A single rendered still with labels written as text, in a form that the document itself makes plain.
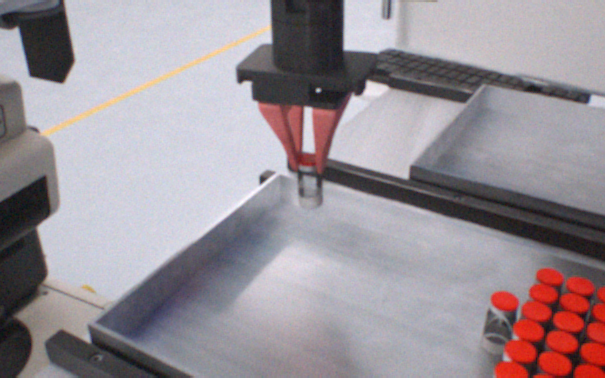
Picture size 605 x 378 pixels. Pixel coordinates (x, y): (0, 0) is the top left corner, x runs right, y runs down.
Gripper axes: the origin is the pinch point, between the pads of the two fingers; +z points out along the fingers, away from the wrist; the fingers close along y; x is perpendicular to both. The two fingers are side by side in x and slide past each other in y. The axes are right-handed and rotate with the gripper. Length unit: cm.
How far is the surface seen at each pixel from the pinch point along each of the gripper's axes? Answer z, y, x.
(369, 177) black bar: 7.4, 3.2, 11.2
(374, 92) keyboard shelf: 17, -5, 57
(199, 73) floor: 96, -138, 248
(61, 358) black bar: 7.9, -13.0, -20.0
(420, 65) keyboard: 15, 1, 67
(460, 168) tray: 9.2, 12.1, 19.2
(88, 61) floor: 95, -207, 247
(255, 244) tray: 9.0, -5.0, -1.4
